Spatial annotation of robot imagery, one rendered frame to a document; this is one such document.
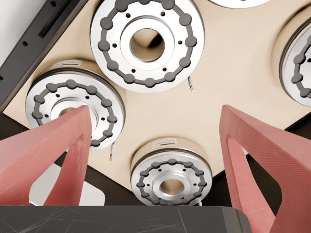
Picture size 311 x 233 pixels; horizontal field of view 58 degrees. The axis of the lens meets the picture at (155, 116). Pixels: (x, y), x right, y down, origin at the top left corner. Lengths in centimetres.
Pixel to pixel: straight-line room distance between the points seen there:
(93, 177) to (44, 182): 7
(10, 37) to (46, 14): 29
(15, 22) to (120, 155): 24
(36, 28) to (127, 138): 20
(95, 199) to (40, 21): 24
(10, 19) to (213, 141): 33
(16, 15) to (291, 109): 38
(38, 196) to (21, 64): 16
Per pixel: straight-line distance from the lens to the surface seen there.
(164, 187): 37
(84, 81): 28
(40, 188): 33
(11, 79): 22
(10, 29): 47
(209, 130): 35
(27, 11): 45
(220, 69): 31
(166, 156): 33
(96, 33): 26
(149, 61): 26
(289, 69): 29
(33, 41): 20
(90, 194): 36
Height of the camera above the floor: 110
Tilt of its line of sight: 56 degrees down
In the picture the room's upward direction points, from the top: 179 degrees clockwise
